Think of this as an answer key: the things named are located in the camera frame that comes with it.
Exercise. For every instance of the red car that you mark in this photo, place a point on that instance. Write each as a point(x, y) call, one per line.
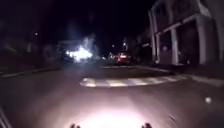
point(122, 58)

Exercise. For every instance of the striped painted kerb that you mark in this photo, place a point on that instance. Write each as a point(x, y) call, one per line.
point(133, 81)

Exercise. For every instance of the grey asphalt road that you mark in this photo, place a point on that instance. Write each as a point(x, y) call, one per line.
point(110, 100)

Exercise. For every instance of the robot's own part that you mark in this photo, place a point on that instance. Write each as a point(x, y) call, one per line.
point(74, 126)
point(146, 125)

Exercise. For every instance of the tall building with pillars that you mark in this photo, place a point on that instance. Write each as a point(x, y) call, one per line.
point(186, 30)

